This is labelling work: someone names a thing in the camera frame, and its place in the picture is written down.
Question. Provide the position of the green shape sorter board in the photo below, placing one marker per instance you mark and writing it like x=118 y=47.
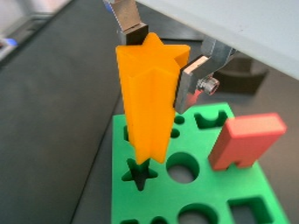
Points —
x=154 y=193

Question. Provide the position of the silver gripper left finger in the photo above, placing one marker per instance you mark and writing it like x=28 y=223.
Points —
x=132 y=30

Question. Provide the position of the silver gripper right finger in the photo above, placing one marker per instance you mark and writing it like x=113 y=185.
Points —
x=195 y=76

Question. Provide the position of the yellow star prism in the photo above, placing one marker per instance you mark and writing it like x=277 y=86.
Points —
x=148 y=72

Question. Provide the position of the red arch block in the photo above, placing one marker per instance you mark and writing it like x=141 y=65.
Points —
x=244 y=139

